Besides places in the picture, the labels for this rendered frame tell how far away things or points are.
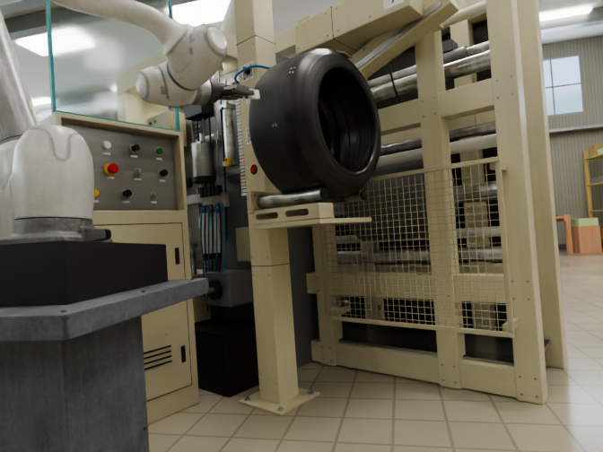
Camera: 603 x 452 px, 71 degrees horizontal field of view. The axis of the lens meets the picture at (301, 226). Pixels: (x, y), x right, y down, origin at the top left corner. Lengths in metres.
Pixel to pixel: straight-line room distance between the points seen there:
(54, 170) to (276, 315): 1.18
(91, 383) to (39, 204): 0.39
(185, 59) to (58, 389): 0.79
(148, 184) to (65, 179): 0.99
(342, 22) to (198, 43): 1.08
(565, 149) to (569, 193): 1.02
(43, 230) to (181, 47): 0.53
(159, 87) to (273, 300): 1.05
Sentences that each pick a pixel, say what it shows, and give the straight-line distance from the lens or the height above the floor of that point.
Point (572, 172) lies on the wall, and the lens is 11.56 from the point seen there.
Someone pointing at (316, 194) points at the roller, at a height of 0.90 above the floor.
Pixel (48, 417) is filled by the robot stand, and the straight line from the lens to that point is 1.01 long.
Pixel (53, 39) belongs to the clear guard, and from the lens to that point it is 1.98.
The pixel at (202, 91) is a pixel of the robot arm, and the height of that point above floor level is 1.19.
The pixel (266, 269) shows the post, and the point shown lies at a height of 0.60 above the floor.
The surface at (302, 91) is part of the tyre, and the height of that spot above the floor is 1.26.
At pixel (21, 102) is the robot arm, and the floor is 1.13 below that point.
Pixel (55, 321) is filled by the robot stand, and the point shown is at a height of 0.64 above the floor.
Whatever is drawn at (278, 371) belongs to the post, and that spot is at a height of 0.15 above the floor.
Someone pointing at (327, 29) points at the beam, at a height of 1.69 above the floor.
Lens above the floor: 0.75
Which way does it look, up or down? 1 degrees up
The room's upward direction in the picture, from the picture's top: 4 degrees counter-clockwise
